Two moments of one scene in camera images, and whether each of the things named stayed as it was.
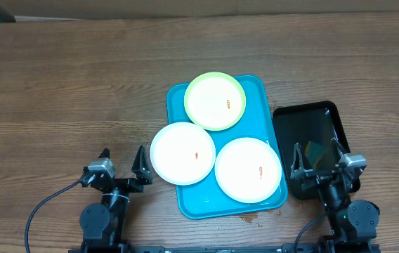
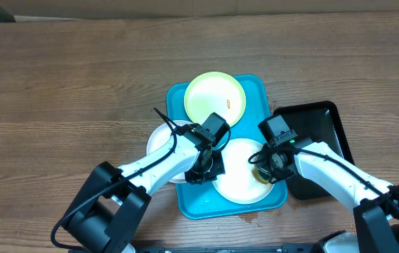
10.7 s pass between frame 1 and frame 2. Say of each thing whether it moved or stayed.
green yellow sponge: moved
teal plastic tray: stayed
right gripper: moved
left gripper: moved
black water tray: stayed
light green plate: stayed
